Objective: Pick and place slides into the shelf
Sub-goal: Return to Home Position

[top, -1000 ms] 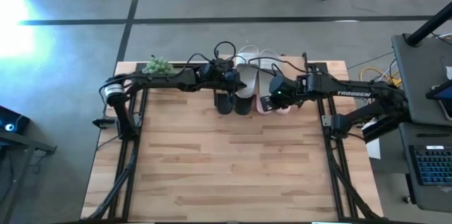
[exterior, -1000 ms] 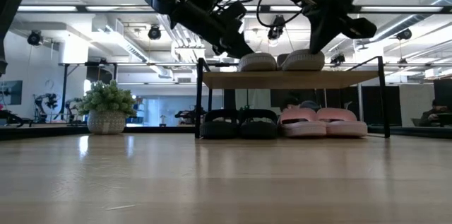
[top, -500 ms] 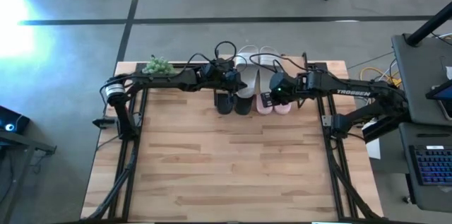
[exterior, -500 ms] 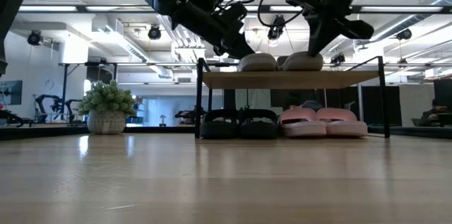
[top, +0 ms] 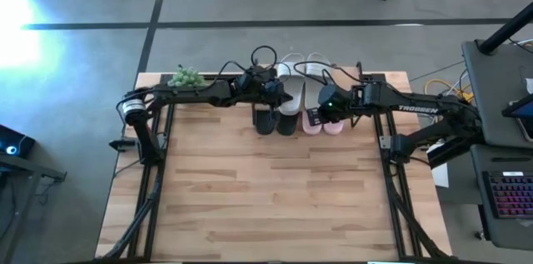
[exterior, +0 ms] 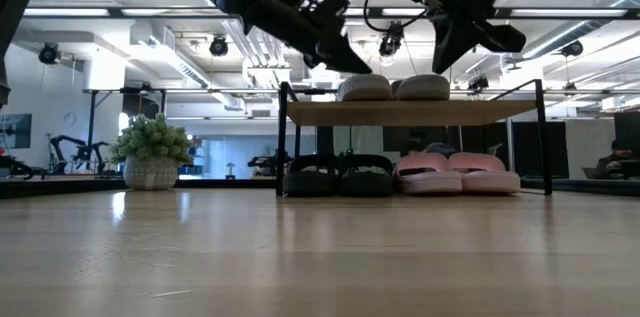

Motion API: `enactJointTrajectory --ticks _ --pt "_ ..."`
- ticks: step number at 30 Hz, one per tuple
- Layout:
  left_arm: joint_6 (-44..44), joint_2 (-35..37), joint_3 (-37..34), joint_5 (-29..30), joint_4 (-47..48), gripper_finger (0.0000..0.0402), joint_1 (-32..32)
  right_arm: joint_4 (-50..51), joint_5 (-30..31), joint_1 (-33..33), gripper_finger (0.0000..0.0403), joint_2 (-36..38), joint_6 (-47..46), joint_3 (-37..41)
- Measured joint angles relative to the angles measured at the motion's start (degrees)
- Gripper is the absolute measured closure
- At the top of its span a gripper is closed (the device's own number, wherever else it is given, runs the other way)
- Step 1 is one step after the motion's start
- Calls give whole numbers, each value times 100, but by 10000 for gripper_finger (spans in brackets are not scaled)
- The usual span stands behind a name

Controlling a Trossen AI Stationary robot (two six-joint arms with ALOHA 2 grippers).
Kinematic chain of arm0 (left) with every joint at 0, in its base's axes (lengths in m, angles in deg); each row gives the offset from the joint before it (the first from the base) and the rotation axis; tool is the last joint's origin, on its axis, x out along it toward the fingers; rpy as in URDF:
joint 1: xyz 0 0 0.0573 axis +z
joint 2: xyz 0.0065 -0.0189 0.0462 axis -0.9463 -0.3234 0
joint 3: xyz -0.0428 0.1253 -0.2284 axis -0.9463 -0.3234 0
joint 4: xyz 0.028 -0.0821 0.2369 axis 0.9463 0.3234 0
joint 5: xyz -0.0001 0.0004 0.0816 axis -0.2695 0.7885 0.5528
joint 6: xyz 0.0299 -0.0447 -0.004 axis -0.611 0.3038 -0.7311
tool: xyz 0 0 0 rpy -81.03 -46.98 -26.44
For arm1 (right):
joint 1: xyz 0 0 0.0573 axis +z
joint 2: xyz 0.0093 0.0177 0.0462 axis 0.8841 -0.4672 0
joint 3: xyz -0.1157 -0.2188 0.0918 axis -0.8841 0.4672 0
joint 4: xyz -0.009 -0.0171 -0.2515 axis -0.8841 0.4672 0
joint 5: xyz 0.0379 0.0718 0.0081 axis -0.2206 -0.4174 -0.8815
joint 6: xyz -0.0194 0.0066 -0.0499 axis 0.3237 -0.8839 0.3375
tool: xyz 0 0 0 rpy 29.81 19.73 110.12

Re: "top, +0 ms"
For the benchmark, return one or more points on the white paper sheet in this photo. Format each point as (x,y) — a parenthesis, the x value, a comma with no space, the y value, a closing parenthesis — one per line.
(440,176)

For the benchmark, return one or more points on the black metal table frame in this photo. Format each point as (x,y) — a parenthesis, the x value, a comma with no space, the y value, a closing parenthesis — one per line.
(154,214)

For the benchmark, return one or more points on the black tablet screen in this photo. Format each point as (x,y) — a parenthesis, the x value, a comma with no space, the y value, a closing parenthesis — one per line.
(524,110)

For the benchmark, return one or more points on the grey slide sandal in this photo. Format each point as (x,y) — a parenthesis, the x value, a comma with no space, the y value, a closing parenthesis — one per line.
(314,89)
(291,85)

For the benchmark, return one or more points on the dark metal stand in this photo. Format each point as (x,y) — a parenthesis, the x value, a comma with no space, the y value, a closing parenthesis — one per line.
(29,168)

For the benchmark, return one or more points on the black slide sandal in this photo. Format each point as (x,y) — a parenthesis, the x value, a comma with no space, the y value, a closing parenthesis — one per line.
(264,124)
(288,124)

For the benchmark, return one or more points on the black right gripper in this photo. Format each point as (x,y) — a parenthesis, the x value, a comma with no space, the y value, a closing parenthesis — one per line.
(337,103)

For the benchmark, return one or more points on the black device with blue light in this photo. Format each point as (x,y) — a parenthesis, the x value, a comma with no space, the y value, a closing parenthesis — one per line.
(18,141)

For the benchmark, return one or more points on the small green artificial plant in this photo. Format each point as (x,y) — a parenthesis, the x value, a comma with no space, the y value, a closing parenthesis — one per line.
(187,76)

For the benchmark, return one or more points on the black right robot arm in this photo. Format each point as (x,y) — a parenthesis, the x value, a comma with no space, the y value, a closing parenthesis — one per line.
(416,108)

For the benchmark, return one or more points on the black slanted pole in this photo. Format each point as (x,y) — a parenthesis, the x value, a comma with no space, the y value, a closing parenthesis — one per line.
(504,31)

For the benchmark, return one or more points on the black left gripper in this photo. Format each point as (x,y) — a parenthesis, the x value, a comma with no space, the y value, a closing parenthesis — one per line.
(258,89)

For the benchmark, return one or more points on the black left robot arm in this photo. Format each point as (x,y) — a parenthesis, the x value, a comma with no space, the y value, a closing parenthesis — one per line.
(187,93)

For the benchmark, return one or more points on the black backlit keyboard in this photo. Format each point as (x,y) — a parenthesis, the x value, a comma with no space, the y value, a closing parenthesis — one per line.
(512,195)

